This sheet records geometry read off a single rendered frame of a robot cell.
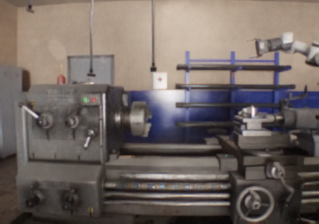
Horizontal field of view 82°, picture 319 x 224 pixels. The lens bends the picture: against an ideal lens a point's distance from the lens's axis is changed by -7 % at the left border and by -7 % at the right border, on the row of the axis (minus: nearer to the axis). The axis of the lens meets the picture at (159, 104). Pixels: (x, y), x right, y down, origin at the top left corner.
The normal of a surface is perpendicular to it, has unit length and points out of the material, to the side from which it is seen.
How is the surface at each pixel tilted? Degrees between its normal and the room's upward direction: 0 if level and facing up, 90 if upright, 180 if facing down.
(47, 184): 90
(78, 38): 90
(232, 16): 90
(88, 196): 90
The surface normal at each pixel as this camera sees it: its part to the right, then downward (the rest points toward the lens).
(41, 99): -0.04, 0.05
